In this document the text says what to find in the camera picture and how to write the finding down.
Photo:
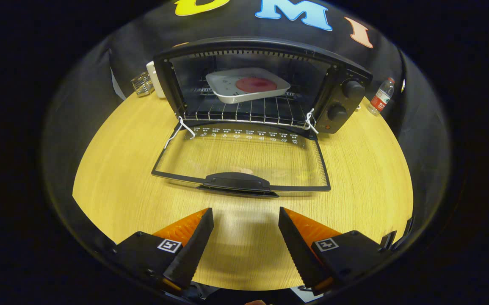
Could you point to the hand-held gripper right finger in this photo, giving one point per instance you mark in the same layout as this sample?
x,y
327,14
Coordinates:
x,y
299,254

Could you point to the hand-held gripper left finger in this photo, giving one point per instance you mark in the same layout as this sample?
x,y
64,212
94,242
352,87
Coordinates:
x,y
193,250

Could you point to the white square plate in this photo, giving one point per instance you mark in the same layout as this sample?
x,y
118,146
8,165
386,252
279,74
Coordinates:
x,y
227,91

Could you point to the round pink ham slice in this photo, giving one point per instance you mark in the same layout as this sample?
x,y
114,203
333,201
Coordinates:
x,y
256,84

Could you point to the black toaster oven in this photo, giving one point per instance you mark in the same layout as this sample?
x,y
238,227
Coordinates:
x,y
346,72

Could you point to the white pop-up toaster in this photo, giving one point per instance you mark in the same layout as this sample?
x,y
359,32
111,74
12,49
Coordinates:
x,y
154,80

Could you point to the clear water bottle red label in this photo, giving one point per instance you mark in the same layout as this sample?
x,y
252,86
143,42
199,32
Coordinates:
x,y
380,99

